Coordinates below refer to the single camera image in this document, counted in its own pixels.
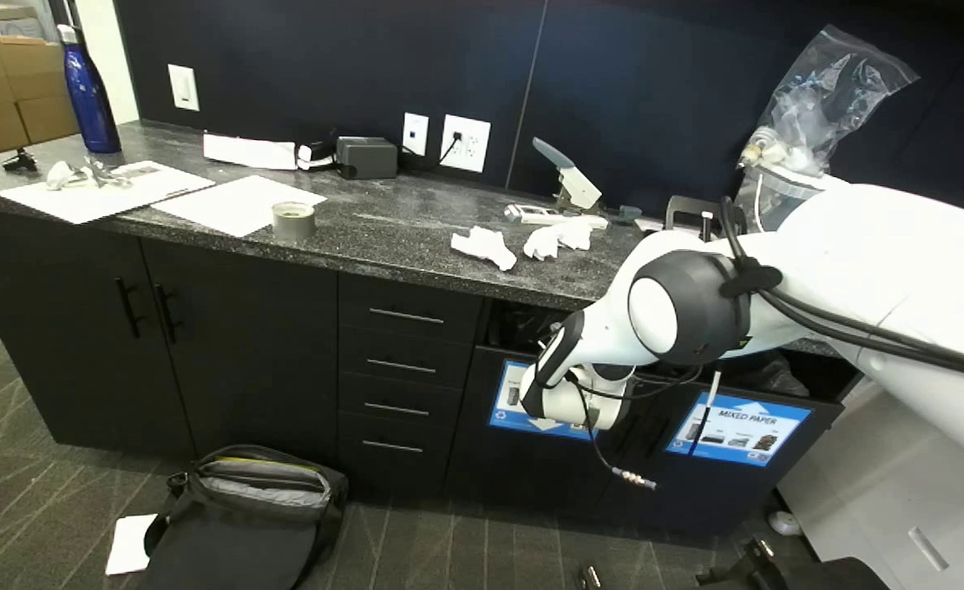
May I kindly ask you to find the small white paper slip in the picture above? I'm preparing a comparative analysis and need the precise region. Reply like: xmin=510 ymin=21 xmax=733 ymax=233
xmin=101 ymin=512 xmax=160 ymax=582

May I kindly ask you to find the small white wall outlet plate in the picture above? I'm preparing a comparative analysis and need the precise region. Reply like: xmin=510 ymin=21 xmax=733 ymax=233
xmin=395 ymin=109 xmax=431 ymax=162

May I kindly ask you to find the blue label with down arrow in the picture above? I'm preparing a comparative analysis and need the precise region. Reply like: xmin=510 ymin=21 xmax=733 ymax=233
xmin=486 ymin=357 xmax=597 ymax=445

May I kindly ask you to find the black power adapter box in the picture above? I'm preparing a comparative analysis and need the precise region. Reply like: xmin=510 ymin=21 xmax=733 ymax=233
xmin=330 ymin=132 xmax=400 ymax=185

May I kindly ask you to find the black drawer with metal handle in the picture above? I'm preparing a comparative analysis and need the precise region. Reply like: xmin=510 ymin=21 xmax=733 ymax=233
xmin=333 ymin=273 xmax=486 ymax=355
xmin=338 ymin=424 xmax=461 ymax=510
xmin=338 ymin=382 xmax=468 ymax=438
xmin=333 ymin=333 xmax=475 ymax=395

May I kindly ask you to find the beige stapler with blue handle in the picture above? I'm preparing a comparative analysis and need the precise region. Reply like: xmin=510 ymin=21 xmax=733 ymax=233
xmin=526 ymin=134 xmax=607 ymax=216

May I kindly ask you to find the blue water bottle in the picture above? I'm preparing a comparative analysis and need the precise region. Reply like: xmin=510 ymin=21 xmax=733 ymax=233
xmin=52 ymin=0 xmax=124 ymax=157

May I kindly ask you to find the white paper stack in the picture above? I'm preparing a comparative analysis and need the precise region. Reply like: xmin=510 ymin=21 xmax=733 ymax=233
xmin=200 ymin=132 xmax=302 ymax=174

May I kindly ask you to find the large white wall outlet plate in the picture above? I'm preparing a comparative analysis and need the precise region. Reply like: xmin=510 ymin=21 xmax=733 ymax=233
xmin=435 ymin=113 xmax=496 ymax=178

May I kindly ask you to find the small black desk item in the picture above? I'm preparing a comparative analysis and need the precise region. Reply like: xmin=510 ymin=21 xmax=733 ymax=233
xmin=0 ymin=144 xmax=42 ymax=181

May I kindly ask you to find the clear plastic bag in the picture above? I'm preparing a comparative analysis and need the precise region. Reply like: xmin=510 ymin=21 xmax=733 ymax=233
xmin=733 ymin=23 xmax=921 ymax=185

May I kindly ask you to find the black cabinet door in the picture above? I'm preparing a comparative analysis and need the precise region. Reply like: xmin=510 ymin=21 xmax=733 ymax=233
xmin=0 ymin=206 xmax=195 ymax=461
xmin=137 ymin=241 xmax=341 ymax=467

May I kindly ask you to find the black bin liner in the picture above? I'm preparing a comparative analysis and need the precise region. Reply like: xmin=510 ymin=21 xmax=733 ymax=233
xmin=491 ymin=302 xmax=572 ymax=355
xmin=722 ymin=350 xmax=836 ymax=400

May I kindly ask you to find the small pale trinket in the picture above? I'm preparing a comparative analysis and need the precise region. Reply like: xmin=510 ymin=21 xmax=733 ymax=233
xmin=42 ymin=157 xmax=87 ymax=195

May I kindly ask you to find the white office printer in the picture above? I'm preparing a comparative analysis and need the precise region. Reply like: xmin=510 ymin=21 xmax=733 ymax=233
xmin=773 ymin=375 xmax=964 ymax=590

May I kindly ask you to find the black and grey backpack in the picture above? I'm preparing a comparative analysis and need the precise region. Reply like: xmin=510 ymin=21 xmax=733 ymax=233
xmin=141 ymin=440 xmax=350 ymax=590

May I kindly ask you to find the blue label with up arrow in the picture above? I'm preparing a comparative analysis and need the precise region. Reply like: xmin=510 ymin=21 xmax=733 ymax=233
xmin=663 ymin=388 xmax=817 ymax=474

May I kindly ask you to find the brown cardboard box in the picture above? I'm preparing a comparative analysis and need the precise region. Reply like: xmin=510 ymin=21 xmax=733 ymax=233
xmin=0 ymin=37 xmax=79 ymax=166

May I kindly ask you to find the flat white paper sheet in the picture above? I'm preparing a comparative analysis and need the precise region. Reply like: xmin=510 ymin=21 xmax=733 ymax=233
xmin=150 ymin=174 xmax=326 ymax=243
xmin=0 ymin=157 xmax=215 ymax=229

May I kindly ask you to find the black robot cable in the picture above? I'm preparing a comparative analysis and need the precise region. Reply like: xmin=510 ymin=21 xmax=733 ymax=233
xmin=572 ymin=198 xmax=964 ymax=491

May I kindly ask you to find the small white paper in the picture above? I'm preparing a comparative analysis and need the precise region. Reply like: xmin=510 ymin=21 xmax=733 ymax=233
xmin=553 ymin=216 xmax=599 ymax=254
xmin=522 ymin=222 xmax=565 ymax=267
xmin=447 ymin=222 xmax=522 ymax=276

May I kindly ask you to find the grey tape roll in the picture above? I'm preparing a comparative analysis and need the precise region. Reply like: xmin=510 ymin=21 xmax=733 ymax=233
xmin=270 ymin=198 xmax=318 ymax=235

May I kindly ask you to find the small white desk item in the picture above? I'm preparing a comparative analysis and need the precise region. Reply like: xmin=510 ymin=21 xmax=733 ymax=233
xmin=502 ymin=200 xmax=559 ymax=229

